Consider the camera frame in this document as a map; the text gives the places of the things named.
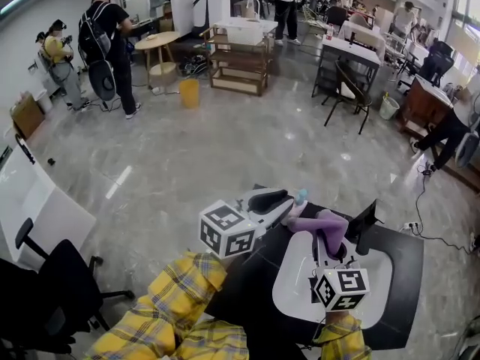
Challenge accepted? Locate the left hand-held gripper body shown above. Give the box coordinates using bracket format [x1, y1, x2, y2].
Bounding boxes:
[198, 199, 269, 260]

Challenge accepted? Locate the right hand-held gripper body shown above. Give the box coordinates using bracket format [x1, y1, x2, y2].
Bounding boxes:
[309, 257, 371, 314]

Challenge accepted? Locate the purple cloth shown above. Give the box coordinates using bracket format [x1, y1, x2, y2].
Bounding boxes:
[286, 208, 350, 257]

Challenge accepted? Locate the soap dispenser with teal pump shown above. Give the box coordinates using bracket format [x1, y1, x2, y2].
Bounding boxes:
[288, 188, 310, 221]

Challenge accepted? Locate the person's right forearm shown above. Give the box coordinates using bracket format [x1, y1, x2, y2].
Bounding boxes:
[313, 310, 373, 360]

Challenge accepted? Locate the person's left forearm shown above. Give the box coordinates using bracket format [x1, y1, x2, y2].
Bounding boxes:
[130, 251, 229, 352]

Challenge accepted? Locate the white sink basin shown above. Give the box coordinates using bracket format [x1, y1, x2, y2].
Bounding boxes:
[271, 230, 395, 330]

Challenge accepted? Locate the black vanity counter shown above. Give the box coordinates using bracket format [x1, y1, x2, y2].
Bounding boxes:
[204, 184, 425, 352]

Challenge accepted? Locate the person's yellow plaid shirt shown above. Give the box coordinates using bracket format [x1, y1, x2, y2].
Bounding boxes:
[84, 305, 251, 360]

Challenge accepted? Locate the yellow waste bin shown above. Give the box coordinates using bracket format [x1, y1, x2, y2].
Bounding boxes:
[178, 78, 201, 110]

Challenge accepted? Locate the wooden shelf cart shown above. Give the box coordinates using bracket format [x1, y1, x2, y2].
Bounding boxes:
[199, 23, 275, 98]

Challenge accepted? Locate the black metal chair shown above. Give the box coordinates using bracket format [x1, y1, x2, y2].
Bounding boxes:
[322, 59, 374, 136]

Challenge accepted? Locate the white waste bin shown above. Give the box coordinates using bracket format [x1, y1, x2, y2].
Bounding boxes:
[378, 94, 401, 122]

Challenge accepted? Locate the round wooden stool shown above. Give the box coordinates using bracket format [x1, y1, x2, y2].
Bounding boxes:
[147, 61, 179, 89]

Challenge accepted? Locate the white basket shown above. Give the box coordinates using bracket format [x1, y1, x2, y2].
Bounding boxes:
[213, 16, 279, 47]

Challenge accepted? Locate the white top black desk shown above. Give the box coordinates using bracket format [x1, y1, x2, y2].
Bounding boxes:
[310, 34, 383, 99]

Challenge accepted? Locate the brown wooden desk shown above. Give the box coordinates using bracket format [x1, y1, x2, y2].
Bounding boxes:
[398, 74, 455, 139]

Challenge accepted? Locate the white curved faucet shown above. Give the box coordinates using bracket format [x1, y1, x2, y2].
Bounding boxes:
[244, 0, 262, 23]

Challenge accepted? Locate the white table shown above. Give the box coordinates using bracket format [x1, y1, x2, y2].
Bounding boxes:
[338, 19, 388, 58]

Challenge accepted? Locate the round wooden table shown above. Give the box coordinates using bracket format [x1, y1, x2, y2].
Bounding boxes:
[133, 31, 182, 90]

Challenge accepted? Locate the black oval pad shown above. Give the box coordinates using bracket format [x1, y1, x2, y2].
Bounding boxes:
[88, 59, 118, 103]

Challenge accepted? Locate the white tall appliance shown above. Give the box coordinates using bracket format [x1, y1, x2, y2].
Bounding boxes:
[191, 0, 211, 39]

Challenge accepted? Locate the black mesh office chair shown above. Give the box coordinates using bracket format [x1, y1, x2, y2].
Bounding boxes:
[417, 40, 456, 89]

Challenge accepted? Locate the black device with white stripes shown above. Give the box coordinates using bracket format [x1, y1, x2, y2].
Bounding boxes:
[14, 133, 37, 165]

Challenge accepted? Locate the small white bin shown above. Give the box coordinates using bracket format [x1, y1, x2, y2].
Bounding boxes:
[35, 88, 54, 114]

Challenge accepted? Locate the cardboard box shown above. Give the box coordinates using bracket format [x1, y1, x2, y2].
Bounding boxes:
[10, 91, 47, 140]

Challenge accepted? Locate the black power cable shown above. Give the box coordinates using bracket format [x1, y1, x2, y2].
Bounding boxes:
[412, 161, 478, 255]

